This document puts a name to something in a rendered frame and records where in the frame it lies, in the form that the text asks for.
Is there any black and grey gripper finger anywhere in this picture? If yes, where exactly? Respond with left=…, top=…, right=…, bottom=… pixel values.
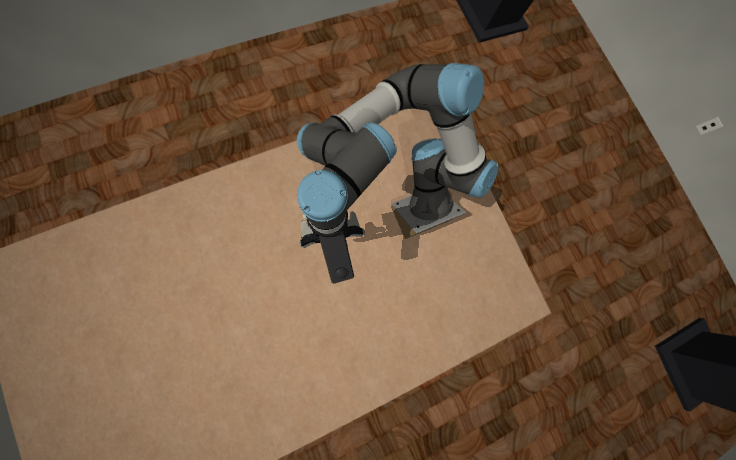
left=347, top=211, right=365, bottom=237
left=299, top=220, right=316, bottom=248

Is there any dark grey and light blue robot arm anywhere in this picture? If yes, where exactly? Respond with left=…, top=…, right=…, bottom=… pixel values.
left=297, top=63, right=498, bottom=284

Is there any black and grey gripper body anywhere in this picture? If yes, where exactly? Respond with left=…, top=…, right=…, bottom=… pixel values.
left=307, top=211, right=351, bottom=243

